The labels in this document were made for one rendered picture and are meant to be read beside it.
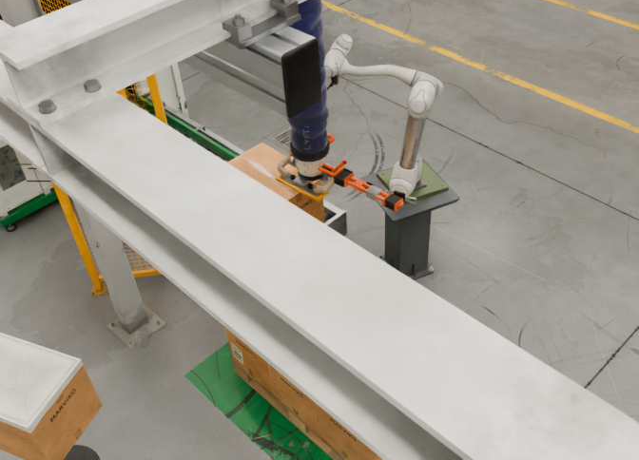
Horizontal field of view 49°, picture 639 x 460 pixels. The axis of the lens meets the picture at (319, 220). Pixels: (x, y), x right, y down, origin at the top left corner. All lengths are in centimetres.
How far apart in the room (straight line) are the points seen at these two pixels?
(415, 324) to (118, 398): 415
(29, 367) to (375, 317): 315
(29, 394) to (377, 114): 432
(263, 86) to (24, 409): 265
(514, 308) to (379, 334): 437
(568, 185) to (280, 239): 541
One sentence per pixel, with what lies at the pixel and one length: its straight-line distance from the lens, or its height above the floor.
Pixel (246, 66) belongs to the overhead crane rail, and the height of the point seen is 316.
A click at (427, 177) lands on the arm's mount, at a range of 477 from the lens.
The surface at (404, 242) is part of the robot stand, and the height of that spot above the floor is 37.
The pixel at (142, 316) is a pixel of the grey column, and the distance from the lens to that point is 500.
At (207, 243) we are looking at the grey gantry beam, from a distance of 77.
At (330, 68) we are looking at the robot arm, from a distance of 409.
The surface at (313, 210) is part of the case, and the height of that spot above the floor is 74.
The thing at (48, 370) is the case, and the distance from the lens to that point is 369.
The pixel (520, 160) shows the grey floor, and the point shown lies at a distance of 630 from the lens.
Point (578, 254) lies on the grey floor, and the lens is 551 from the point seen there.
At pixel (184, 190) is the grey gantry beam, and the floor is 322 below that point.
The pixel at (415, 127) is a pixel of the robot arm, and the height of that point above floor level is 139.
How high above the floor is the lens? 374
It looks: 42 degrees down
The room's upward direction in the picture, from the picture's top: 4 degrees counter-clockwise
